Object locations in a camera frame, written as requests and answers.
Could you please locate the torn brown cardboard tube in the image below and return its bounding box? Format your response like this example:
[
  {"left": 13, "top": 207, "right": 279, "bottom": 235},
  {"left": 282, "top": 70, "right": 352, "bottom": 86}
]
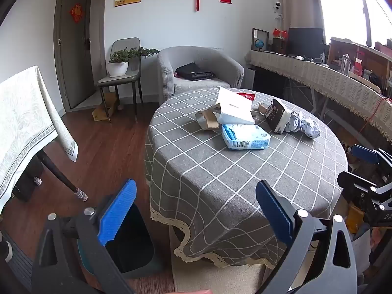
[{"left": 204, "top": 102, "right": 221, "bottom": 131}]

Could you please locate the grey ribbed mat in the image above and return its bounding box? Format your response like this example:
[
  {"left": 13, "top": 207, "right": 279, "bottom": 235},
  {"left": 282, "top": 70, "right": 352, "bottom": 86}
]
[{"left": 0, "top": 230, "right": 35, "bottom": 292}]

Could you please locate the black cabinet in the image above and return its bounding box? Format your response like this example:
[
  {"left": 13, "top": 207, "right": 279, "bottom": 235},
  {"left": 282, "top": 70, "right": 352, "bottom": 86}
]
[{"left": 245, "top": 66, "right": 287, "bottom": 91}]

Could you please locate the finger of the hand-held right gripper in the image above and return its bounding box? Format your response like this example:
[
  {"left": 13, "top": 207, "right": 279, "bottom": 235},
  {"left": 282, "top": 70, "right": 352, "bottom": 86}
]
[
  {"left": 350, "top": 145, "right": 392, "bottom": 175},
  {"left": 337, "top": 171, "right": 383, "bottom": 209}
]

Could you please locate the red string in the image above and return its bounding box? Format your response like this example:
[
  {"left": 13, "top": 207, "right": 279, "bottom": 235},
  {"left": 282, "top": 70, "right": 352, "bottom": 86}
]
[{"left": 358, "top": 97, "right": 392, "bottom": 133}]

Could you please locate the blue tissue packet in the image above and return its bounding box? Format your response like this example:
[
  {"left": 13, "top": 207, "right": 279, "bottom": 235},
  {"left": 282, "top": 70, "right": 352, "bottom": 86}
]
[{"left": 221, "top": 124, "right": 271, "bottom": 150}]

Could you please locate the red door ornament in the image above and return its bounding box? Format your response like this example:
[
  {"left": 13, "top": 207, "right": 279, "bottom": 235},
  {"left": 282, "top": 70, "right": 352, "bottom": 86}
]
[{"left": 70, "top": 4, "right": 84, "bottom": 23}]

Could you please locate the grey door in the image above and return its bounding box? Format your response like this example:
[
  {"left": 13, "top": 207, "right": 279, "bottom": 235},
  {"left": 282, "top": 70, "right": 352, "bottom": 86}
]
[{"left": 54, "top": 0, "right": 92, "bottom": 109}]

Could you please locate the beige curtain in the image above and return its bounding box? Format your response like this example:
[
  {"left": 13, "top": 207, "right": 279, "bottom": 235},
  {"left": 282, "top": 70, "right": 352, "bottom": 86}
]
[{"left": 280, "top": 0, "right": 325, "bottom": 37}]

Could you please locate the grey dining chair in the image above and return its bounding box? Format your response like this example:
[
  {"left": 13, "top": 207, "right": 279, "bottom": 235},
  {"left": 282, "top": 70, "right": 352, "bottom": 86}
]
[{"left": 97, "top": 37, "right": 143, "bottom": 123}]

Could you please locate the grey checked tablecloth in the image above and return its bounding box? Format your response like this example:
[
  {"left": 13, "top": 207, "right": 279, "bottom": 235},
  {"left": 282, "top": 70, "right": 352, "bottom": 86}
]
[{"left": 144, "top": 87, "right": 350, "bottom": 267}]

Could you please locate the table with white cloth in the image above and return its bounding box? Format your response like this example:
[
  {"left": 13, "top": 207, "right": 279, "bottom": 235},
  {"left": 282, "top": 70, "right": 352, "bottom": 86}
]
[{"left": 0, "top": 65, "right": 79, "bottom": 212}]

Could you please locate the wooden desk shelf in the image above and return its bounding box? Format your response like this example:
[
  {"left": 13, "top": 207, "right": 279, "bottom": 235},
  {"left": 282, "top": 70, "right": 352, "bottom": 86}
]
[{"left": 329, "top": 37, "right": 392, "bottom": 94}]

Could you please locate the black table leg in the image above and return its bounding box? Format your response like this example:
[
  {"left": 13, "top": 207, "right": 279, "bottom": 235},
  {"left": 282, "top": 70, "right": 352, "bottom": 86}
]
[{"left": 40, "top": 150, "right": 89, "bottom": 202}]

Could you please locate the black bag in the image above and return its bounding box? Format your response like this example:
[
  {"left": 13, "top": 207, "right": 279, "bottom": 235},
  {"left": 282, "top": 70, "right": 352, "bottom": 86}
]
[{"left": 174, "top": 62, "right": 216, "bottom": 81}]

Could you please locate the dark printed packet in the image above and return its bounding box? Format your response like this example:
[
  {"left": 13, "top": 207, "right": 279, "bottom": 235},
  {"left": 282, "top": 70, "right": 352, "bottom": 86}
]
[{"left": 265, "top": 98, "right": 291, "bottom": 134}]

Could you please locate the grey armchair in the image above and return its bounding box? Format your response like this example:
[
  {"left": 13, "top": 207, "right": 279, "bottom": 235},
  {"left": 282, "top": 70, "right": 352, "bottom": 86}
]
[{"left": 157, "top": 46, "right": 245, "bottom": 105}]

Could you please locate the dark picture frame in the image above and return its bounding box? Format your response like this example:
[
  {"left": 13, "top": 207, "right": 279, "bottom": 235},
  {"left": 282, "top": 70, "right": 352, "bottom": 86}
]
[{"left": 251, "top": 28, "right": 269, "bottom": 51}]

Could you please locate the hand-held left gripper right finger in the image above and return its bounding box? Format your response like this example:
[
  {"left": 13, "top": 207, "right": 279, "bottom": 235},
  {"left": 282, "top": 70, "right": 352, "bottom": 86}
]
[{"left": 255, "top": 180, "right": 359, "bottom": 294}]

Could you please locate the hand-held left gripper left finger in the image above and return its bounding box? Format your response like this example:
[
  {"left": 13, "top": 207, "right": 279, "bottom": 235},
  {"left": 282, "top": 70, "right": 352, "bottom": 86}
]
[{"left": 31, "top": 178, "right": 138, "bottom": 294}]

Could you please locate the potted green plant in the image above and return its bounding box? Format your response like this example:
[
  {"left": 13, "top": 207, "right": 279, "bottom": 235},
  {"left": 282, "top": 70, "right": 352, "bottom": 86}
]
[{"left": 107, "top": 47, "right": 160, "bottom": 78}]

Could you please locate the dark trash bin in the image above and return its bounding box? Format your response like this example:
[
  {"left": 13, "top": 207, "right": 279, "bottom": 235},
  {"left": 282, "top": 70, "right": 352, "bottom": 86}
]
[{"left": 76, "top": 202, "right": 155, "bottom": 279}]

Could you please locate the beige floor rug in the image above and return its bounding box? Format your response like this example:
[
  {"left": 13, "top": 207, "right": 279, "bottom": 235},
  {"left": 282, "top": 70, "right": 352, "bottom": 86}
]
[{"left": 170, "top": 227, "right": 267, "bottom": 294}]

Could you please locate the paper ball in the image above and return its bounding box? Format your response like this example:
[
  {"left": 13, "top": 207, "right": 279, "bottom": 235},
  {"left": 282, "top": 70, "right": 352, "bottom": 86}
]
[
  {"left": 302, "top": 119, "right": 321, "bottom": 138},
  {"left": 286, "top": 111, "right": 304, "bottom": 133}
]

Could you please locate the long desk with beige runner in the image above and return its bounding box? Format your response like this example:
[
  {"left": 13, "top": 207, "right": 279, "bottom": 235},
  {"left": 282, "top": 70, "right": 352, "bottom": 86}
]
[{"left": 246, "top": 50, "right": 392, "bottom": 144}]

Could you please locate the white cardboard box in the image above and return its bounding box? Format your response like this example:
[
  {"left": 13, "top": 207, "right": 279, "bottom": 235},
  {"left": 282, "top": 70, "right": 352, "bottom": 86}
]
[{"left": 214, "top": 86, "right": 256, "bottom": 125}]

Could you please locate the brown cardboard box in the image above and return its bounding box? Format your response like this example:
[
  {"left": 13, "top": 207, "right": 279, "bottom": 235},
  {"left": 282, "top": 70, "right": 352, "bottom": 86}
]
[{"left": 92, "top": 92, "right": 120, "bottom": 122}]

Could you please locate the black monitor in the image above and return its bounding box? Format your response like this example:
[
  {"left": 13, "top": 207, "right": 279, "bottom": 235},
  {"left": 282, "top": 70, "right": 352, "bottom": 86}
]
[{"left": 288, "top": 27, "right": 324, "bottom": 56}]

